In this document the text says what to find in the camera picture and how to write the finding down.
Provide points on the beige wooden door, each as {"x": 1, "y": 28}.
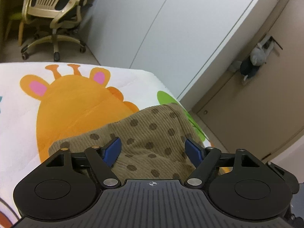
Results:
{"x": 261, "y": 114}

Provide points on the brown polka-dot sweater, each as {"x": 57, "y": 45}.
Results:
{"x": 147, "y": 142}

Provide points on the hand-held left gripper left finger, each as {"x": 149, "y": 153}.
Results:
{"x": 111, "y": 150}

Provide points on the grey hanging plush toy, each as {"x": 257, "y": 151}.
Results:
{"x": 255, "y": 59}

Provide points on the white wardrobe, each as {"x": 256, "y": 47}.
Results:
{"x": 171, "y": 40}

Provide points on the green stool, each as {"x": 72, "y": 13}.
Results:
{"x": 14, "y": 20}

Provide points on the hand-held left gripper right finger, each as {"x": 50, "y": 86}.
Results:
{"x": 193, "y": 152}

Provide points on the beige office chair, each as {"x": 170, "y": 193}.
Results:
{"x": 54, "y": 11}

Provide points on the printed cartoon animal blanket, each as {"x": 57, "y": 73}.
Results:
{"x": 66, "y": 114}

